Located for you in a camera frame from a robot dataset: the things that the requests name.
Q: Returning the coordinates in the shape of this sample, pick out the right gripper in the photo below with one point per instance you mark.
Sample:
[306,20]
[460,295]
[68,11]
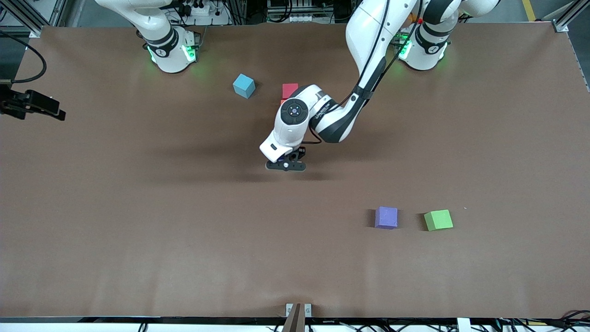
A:
[23,103]

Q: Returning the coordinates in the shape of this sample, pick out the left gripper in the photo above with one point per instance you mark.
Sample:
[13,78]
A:
[300,152]

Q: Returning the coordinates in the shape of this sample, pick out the red foam block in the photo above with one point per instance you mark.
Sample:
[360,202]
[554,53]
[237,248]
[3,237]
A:
[289,90]

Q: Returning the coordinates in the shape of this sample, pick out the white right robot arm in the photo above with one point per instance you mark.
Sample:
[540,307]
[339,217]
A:
[161,27]

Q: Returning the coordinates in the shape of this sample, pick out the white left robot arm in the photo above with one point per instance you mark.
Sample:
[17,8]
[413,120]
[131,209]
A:
[368,37]

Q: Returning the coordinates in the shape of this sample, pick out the blue foam block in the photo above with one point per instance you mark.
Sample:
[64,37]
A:
[243,86]

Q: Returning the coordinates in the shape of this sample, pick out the purple foam block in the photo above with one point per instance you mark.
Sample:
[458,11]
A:
[386,217]

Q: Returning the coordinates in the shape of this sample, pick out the silver rack equipment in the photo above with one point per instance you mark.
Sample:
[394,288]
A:
[299,11]

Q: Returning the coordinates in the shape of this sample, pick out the white power strip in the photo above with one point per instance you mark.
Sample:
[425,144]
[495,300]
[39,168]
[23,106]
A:
[200,10]

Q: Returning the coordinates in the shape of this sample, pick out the green foam block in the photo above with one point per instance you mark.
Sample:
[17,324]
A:
[438,220]

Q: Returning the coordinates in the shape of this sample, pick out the white support foot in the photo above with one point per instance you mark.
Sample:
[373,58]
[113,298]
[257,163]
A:
[463,325]

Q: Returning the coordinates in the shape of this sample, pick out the yellow floor tape strip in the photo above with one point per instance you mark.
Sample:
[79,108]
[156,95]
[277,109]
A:
[530,11]

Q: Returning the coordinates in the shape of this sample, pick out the aluminium frame profile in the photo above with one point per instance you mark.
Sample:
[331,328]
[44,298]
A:
[33,32]
[560,26]

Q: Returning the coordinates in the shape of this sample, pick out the small metal bracket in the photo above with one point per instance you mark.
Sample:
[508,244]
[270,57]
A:
[289,310]

